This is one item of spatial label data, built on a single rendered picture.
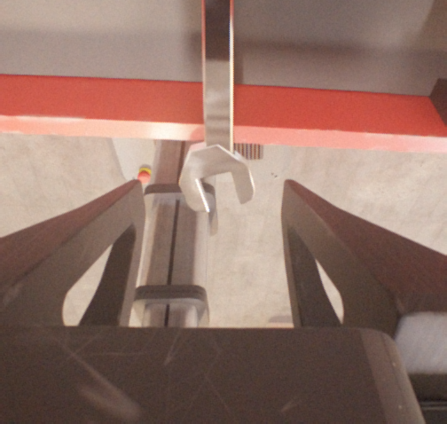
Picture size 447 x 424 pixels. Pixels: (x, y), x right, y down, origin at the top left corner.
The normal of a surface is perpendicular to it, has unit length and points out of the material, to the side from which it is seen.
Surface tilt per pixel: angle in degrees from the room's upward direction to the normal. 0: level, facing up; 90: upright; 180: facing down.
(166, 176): 90
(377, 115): 90
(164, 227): 90
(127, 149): 0
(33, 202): 0
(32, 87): 90
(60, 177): 0
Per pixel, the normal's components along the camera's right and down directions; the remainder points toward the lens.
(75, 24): 0.00, 0.74
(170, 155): -0.05, -0.67
